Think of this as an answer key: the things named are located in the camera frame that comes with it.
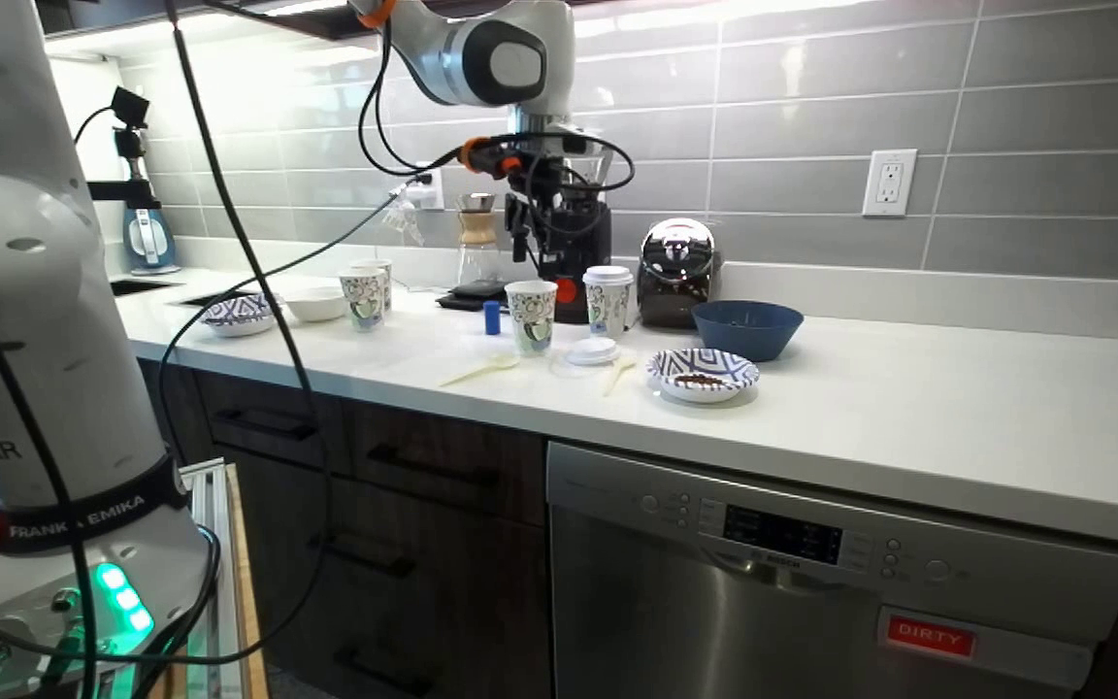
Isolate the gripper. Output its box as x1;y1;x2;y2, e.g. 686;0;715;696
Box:
507;150;572;281

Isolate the patterned paper cup with lid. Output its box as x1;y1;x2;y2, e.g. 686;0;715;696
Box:
582;265;636;340

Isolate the white plastic cup lid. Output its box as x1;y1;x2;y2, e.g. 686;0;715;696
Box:
563;336;622;368

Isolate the black coffee grinder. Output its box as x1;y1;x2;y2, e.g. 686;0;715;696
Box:
545;153;616;326

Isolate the glass pour-over coffee maker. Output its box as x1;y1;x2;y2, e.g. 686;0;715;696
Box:
456;192;504;288

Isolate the black kitchen scale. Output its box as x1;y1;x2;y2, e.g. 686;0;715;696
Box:
437;280;513;313

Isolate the white plastic spoon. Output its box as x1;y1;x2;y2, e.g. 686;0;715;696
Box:
439;353;522;388
602;353;639;397

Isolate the coffee jar with chrome lid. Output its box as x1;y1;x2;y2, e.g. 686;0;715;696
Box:
637;217;724;330

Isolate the blue patterned paper bowl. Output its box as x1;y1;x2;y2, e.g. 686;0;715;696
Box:
199;293;280;339
644;348;762;405

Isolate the white bowl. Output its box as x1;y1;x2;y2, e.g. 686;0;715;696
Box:
283;286;349;324

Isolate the dark blue bowl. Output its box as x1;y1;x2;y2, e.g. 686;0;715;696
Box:
691;299;806;363

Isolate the dark wood drawer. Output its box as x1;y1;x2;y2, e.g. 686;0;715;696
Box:
340;398;549;530
192;369;354;479
214;445;554;699
258;602;554;699

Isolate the sink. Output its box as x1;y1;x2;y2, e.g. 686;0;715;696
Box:
110;279;261;311

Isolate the stainless steel dishwasher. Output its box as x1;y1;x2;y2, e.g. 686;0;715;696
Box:
545;441;1118;699

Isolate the red and white magnet sign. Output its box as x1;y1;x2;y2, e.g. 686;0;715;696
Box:
875;606;1096;692

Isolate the white wall socket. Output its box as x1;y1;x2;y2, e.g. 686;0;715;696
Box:
403;166;446;213
861;148;919;218

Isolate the black cable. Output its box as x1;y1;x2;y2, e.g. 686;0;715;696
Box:
155;173;434;465
0;0;337;671

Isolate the black drawer handle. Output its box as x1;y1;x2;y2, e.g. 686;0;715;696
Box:
213;407;296;440
334;645;436;698
312;532;419;580

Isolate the camera on mount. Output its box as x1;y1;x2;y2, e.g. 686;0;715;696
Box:
86;86;164;212

